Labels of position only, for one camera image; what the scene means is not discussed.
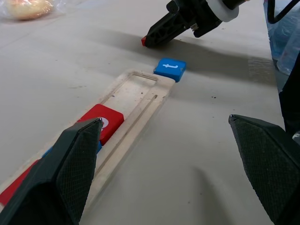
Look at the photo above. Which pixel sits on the dark rounded shape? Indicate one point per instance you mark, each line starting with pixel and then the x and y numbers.
pixel 291 98

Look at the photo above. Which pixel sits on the translucent blue plastic sheet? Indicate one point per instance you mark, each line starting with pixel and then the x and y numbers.
pixel 281 42

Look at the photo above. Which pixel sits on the wooden letter tray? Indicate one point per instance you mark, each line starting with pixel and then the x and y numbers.
pixel 131 93

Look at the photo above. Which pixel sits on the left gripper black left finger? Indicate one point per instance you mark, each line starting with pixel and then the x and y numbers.
pixel 54 178

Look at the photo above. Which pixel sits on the red letter tile o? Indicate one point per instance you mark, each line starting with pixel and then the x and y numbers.
pixel 143 41

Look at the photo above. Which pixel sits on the blue letter tile t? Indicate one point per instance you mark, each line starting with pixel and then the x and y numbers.
pixel 170 68

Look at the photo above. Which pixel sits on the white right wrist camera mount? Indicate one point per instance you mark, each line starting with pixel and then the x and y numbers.
pixel 227 15

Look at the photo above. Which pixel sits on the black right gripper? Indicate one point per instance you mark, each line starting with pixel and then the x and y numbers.
pixel 197 14

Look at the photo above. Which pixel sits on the bun in plastic bag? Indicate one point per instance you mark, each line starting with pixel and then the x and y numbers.
pixel 61 7

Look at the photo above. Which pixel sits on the pale round bagged bun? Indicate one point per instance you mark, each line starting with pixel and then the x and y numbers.
pixel 28 9

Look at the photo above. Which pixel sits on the blue letter tile o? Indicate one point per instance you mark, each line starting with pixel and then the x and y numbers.
pixel 48 152

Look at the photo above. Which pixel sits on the red letter tile r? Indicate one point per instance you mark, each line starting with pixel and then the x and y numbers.
pixel 15 182

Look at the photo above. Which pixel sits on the red letter tile b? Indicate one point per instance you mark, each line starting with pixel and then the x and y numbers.
pixel 105 114

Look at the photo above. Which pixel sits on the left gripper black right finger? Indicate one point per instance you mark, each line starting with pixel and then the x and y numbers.
pixel 269 164

